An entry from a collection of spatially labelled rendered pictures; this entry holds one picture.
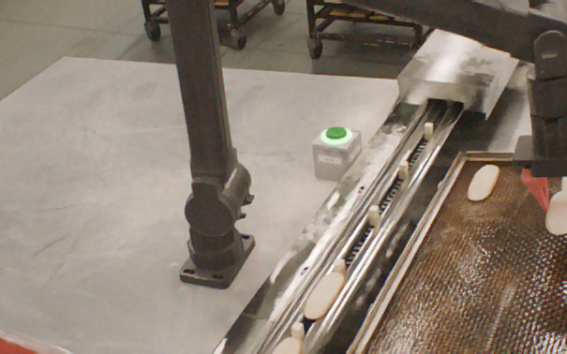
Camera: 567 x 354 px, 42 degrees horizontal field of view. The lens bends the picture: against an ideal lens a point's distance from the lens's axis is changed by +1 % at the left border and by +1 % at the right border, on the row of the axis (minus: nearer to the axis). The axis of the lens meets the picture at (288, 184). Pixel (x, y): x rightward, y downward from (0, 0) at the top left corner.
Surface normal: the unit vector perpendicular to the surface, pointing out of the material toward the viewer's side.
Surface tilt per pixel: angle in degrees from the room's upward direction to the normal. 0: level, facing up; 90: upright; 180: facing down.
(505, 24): 87
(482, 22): 84
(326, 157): 90
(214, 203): 90
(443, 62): 0
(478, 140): 0
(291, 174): 0
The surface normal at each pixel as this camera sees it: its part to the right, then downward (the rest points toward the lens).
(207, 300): -0.11, -0.82
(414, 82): -0.45, 0.54
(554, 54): -0.22, 0.57
